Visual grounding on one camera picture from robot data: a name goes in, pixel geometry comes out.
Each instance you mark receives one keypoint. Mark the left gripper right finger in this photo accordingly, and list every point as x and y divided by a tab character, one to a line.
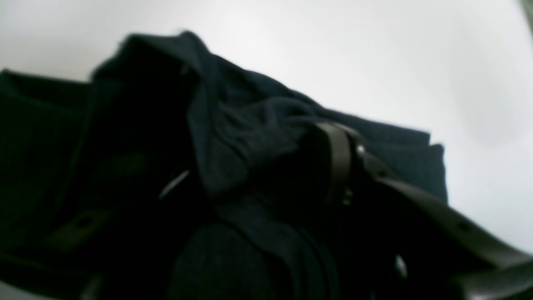
401	242

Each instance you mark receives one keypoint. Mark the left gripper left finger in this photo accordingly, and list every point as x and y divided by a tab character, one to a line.
112	207

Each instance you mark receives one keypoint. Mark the black t-shirt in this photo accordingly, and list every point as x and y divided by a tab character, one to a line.
247	226

